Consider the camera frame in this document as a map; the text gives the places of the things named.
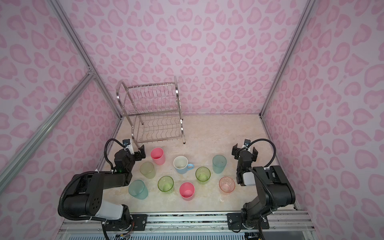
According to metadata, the pink plastic cup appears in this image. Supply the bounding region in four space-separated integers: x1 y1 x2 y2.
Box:
151 148 166 166
179 182 195 201

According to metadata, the green plastic cup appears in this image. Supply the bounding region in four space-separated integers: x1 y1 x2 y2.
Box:
158 176 174 194
195 167 211 185

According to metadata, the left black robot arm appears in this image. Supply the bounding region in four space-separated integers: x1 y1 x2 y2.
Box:
58 138 146 230

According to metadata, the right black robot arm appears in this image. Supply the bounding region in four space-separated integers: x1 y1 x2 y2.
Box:
227 145 296 233

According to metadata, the teal plastic cup right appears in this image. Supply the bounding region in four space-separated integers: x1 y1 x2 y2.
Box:
213 155 227 174

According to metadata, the teal plastic cup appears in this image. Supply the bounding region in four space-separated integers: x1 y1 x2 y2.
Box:
213 155 227 174
129 180 149 200

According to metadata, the yellow-green plastic cup left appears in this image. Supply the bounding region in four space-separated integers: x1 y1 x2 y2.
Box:
140 162 156 179

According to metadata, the teal plastic cup left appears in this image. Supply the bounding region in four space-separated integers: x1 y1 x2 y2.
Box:
129 180 149 200

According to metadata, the clear peach plastic cup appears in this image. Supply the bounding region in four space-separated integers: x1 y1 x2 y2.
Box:
219 177 236 194

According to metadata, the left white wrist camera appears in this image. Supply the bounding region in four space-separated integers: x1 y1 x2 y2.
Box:
124 139 135 155

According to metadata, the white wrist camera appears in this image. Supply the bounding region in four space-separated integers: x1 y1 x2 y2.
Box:
243 139 252 150
124 139 135 155

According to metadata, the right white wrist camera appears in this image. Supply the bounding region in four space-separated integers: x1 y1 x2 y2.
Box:
243 139 252 150

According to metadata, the chrome wire dish rack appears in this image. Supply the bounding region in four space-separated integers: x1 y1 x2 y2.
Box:
116 77 186 148

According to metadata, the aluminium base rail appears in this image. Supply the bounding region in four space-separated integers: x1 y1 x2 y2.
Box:
56 210 318 240

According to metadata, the left aluminium frame beam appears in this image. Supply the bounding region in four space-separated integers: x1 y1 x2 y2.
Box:
1 71 95 193

